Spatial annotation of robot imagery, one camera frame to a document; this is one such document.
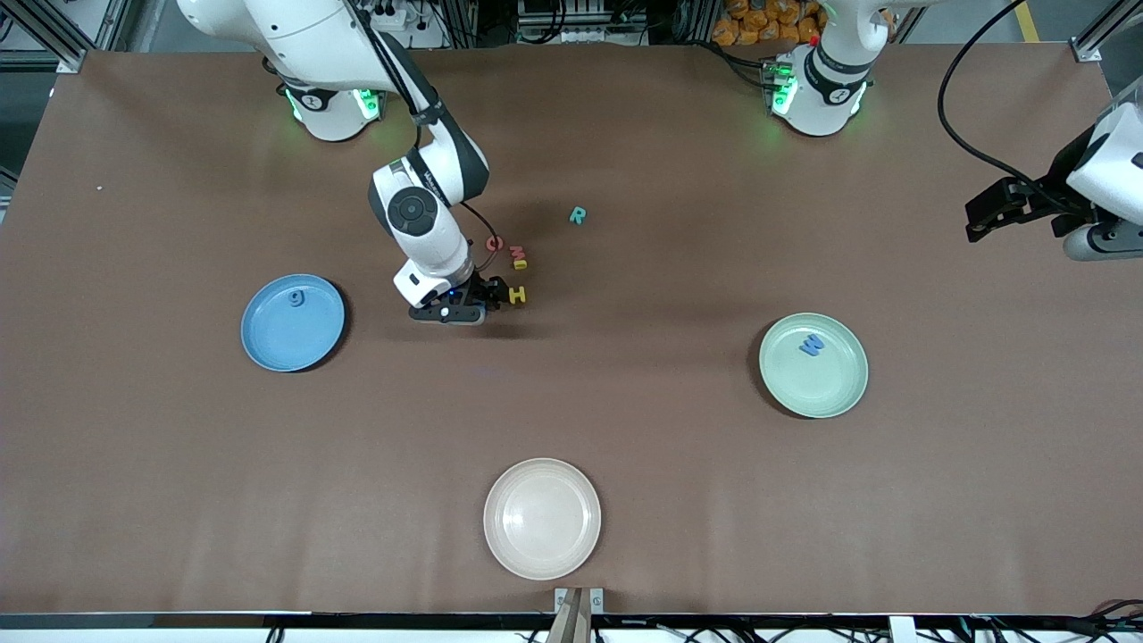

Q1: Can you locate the blue plate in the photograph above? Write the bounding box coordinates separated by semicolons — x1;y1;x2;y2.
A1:
240;273;346;373

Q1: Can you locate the beige plate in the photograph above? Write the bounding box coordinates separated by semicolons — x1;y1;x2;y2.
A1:
483;457;603;581

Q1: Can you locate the green plate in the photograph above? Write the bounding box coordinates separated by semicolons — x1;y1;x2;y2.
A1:
758;312;870;420

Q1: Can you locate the pile of orange bags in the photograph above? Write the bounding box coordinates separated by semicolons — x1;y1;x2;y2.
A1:
713;0;827;47

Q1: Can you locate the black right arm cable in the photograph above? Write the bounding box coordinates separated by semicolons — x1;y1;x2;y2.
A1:
457;201;501;273

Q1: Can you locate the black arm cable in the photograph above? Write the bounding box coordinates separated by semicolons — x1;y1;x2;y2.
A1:
457;201;501;273
937;0;1072;195

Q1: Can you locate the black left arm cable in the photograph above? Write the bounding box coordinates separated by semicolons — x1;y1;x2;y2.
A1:
937;0;1072;195

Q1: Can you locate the aluminium frame profile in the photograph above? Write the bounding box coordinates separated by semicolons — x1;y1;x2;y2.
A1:
1072;0;1143;63
0;0;117;74

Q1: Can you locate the cable bundle below table edge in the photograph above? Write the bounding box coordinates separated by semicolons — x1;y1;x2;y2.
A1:
964;598;1143;643

